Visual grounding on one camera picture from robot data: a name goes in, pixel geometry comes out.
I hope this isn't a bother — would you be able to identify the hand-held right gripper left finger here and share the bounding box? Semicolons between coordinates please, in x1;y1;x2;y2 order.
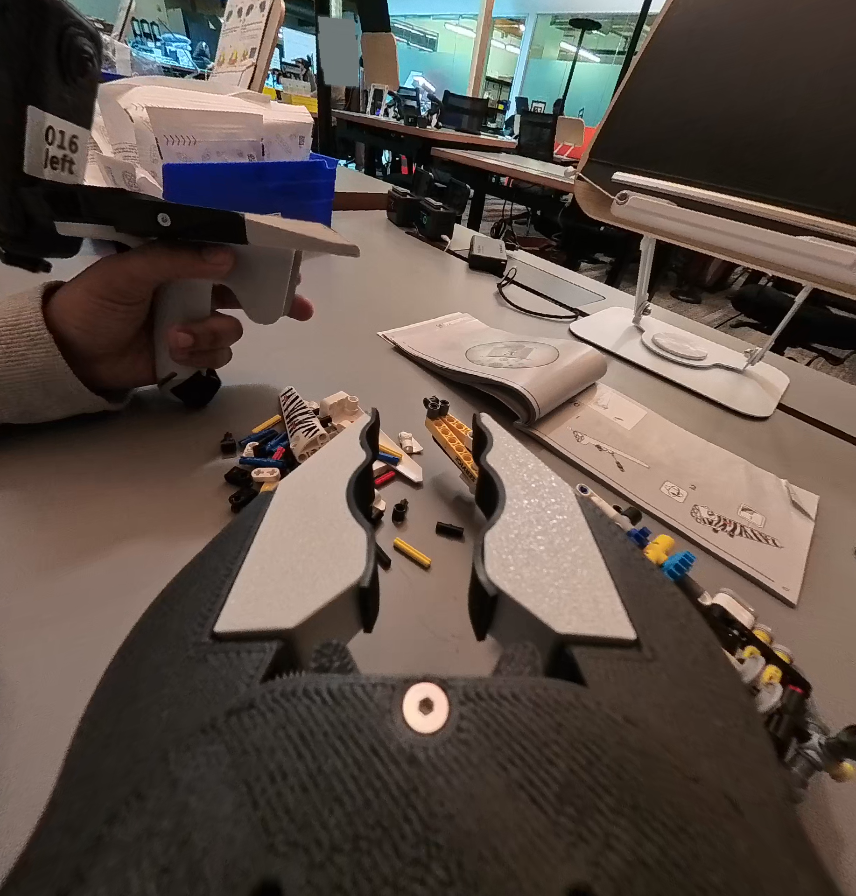
213;408;381;653

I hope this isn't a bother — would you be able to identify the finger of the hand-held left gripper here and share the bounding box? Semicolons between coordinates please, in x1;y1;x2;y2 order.
221;213;362;327

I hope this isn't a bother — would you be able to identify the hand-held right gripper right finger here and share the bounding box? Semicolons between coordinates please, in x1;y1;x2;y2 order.
468;412;639;657

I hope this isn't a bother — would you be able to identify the heap of mixed lego pieces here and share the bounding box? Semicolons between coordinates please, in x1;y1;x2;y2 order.
221;388;465;569

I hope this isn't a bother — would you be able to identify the zebra striped lego panel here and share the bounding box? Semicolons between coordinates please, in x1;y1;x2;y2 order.
280;386;331;463

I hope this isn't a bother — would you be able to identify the partly built lego model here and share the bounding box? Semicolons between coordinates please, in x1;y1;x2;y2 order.
423;395;856;792

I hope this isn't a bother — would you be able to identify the lego instruction booklet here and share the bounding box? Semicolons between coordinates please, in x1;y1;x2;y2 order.
378;311;821;608

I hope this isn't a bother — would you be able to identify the person's left hand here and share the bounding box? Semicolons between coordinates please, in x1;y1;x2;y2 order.
43;245;246;394

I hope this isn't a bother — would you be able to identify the small black propped board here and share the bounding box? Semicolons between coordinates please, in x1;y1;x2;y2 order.
360;31;401;92

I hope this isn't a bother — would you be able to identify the black power adapter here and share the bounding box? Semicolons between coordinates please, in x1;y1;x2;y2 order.
468;234;508;274

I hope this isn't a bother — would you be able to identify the propped board with printed sheet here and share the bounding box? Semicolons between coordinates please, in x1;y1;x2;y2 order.
211;0;287;92

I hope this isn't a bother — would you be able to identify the white folding stand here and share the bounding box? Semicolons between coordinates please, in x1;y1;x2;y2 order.
570;171;856;420

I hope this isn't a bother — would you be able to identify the black disc-topped pole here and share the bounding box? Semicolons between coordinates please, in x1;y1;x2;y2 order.
564;17;605;120

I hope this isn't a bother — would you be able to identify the black braided cable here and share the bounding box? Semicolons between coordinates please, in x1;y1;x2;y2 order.
497;266;583;322

